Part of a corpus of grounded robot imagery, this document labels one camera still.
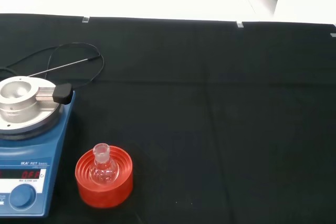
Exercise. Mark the blue-base heater with steel plate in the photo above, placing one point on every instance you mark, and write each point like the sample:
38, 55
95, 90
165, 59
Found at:
31, 153

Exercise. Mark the thin steel probe rod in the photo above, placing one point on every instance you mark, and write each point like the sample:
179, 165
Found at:
65, 65

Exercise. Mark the black bench cloth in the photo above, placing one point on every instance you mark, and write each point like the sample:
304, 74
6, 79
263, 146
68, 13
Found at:
210, 129

